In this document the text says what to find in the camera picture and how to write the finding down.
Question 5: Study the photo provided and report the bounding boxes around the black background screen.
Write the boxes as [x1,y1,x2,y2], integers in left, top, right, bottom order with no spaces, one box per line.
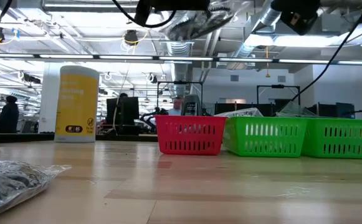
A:
[214,102,293,118]
[301,102,356,119]

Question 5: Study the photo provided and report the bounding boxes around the green plastic basket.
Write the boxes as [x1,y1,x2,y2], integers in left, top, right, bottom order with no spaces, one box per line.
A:
[222,116,309,157]
[302,117,362,159]

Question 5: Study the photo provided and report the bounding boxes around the person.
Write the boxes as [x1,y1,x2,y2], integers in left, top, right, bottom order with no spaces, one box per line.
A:
[167,96,185,116]
[0,95,21,134]

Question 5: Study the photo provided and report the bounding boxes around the black computer monitor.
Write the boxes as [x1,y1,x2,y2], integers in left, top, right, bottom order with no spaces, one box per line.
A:
[105,96,140,125]

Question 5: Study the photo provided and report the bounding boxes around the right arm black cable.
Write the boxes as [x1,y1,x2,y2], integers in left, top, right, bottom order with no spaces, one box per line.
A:
[287,0,362,105]

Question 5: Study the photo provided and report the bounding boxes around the black aluminium table frame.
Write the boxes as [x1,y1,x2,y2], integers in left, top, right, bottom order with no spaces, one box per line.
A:
[0,132,160,144]

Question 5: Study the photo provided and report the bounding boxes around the grey travel bottle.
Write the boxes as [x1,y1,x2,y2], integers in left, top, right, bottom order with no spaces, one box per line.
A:
[181,93,204,117]

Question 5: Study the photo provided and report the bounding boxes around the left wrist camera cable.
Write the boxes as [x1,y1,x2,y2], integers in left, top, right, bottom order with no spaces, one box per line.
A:
[111,0,178,29]

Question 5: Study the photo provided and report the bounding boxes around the black rig frame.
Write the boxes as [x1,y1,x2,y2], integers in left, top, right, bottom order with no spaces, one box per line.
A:
[156,80,204,118]
[256,84,302,118]

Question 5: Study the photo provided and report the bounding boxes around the clear vanity pad bag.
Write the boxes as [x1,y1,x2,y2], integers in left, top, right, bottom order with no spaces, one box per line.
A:
[214,107,265,118]

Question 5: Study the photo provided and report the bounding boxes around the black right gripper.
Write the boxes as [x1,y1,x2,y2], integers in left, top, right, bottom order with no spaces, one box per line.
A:
[270,0,322,36]

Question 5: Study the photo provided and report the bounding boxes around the long led light bar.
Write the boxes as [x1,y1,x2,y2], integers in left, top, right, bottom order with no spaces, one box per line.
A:
[0,52,362,67]

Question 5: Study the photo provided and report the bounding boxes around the red plastic basket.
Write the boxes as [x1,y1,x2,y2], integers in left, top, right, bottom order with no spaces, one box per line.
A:
[155,115,229,156]

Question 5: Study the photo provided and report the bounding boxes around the silver ribbed ventilation duct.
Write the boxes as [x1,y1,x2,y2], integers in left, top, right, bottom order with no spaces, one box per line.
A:
[227,0,297,71]
[159,9,194,103]

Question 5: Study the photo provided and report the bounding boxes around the yellow wipes canister white lid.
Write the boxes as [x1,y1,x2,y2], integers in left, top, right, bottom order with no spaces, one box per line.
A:
[54,65,101,144]

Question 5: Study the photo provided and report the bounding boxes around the clear bag black hair ties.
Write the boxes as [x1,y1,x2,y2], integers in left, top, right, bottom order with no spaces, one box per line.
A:
[275,100,320,118]
[158,0,252,44]
[0,159,72,221]

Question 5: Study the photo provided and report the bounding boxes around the yellow hanging cord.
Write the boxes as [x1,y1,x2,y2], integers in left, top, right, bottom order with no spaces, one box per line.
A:
[264,45,271,78]

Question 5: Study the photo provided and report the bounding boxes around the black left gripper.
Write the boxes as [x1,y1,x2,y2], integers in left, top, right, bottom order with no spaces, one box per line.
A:
[135,0,212,28]

